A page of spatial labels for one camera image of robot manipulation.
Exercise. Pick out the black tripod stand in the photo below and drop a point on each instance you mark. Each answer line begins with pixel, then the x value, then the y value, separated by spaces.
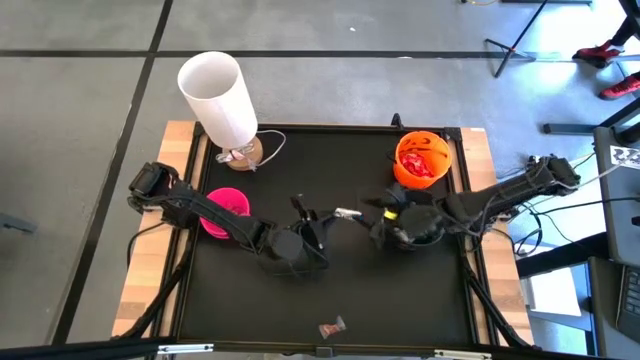
pixel 509 50

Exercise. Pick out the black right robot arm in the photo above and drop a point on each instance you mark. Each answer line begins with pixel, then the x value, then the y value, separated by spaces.
pixel 515 192

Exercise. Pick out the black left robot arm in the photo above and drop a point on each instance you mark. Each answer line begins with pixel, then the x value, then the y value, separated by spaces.
pixel 210 212

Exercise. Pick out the orange pumpkin bucket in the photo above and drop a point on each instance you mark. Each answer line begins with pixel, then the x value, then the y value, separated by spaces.
pixel 435 150

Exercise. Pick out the grey furniture foot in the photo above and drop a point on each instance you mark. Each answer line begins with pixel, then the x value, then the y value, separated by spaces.
pixel 17 223

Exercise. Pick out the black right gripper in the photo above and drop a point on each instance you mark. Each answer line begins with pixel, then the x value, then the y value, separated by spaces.
pixel 417 220

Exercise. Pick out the black clamp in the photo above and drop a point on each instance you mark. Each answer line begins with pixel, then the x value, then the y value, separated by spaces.
pixel 397 121

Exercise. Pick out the printed marker paper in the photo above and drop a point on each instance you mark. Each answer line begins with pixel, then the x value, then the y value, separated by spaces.
pixel 625 157

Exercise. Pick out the computer keyboard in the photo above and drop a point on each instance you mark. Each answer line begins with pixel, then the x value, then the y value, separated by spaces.
pixel 630 300

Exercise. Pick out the white blue Hershey's bar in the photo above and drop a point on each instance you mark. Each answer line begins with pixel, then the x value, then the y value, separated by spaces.
pixel 347 213

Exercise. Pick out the black aluminium table frame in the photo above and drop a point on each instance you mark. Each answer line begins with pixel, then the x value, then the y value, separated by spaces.
pixel 75 352

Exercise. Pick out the white shade table lamp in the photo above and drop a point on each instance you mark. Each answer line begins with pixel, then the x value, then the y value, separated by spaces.
pixel 220 100

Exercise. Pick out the pink pumpkin bucket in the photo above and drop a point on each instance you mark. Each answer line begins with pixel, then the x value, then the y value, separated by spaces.
pixel 232 202

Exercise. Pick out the person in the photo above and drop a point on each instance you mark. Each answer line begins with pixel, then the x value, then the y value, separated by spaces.
pixel 597 54

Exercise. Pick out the black desk leg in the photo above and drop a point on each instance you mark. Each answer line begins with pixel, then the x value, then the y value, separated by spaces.
pixel 560 256
pixel 565 129

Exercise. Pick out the clear plastic wrap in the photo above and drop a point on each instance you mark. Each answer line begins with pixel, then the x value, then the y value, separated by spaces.
pixel 232 156

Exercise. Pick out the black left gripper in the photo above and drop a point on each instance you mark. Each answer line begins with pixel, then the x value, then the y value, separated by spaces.
pixel 300 245

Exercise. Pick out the clear Sour Patch bag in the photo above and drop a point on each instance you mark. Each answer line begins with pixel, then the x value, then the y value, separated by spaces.
pixel 332 327

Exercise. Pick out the silver frame bracket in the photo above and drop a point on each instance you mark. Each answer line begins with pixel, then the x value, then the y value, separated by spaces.
pixel 462 354
pixel 185 348

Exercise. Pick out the grey office desk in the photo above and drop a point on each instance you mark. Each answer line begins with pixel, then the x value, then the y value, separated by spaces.
pixel 602 310
pixel 615 210

